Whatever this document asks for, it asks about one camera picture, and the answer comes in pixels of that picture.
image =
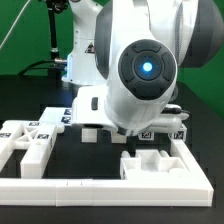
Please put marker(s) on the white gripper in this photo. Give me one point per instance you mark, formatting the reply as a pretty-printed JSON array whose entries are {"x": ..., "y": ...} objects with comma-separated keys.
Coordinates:
[{"x": 122, "y": 113}]

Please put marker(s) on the white chair seat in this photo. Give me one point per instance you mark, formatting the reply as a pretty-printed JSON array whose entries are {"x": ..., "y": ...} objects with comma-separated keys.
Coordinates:
[{"x": 147, "y": 164}]

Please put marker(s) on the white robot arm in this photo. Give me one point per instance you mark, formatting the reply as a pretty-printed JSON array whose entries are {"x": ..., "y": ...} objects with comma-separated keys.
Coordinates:
[{"x": 139, "y": 46}]

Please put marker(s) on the white U-shaped obstacle fence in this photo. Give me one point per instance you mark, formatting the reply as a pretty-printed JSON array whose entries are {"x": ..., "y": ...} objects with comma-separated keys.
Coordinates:
[{"x": 190, "y": 188}]

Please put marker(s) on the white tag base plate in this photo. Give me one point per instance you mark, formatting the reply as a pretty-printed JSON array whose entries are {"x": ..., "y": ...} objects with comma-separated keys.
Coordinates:
[{"x": 56, "y": 115}]

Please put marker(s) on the white chair back frame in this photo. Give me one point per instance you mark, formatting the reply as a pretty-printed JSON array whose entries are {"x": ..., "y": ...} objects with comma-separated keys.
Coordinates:
[{"x": 35, "y": 137}]

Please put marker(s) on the black camera stand pole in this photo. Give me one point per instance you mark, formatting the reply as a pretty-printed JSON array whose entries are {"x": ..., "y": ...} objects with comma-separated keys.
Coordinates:
[{"x": 54, "y": 7}]

